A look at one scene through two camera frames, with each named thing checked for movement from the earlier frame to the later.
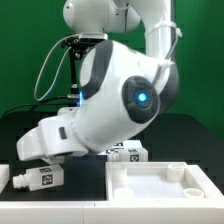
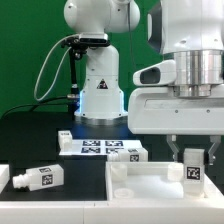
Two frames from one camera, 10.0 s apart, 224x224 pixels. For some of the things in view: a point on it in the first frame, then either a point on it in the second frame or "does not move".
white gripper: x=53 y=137 -> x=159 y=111
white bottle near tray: x=128 y=155 does not move
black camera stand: x=77 y=44 does not move
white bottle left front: x=40 y=178 does not move
